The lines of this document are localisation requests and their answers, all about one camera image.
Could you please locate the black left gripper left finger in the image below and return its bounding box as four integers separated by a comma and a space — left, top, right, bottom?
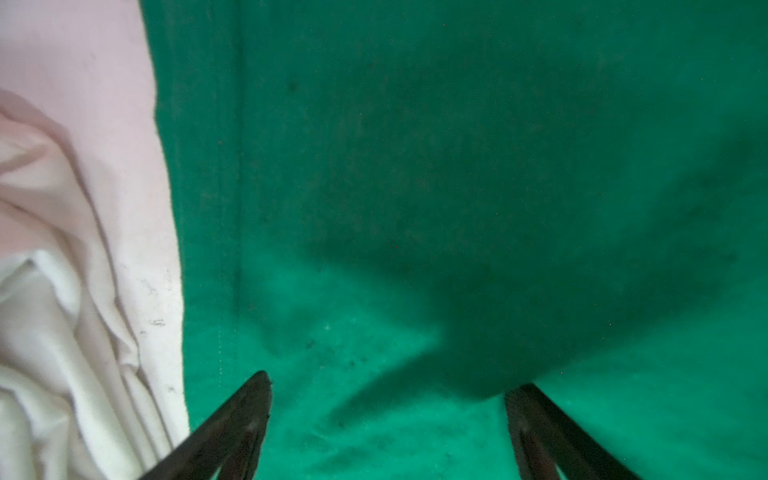
141, 371, 272, 480

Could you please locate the white printed t shirt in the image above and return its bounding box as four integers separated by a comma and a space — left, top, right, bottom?
0, 89, 190, 480

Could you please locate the green t shirt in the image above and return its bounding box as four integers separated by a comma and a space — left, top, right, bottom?
141, 1, 767, 479

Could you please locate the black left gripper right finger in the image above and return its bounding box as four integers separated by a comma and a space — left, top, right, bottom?
505, 384, 639, 480

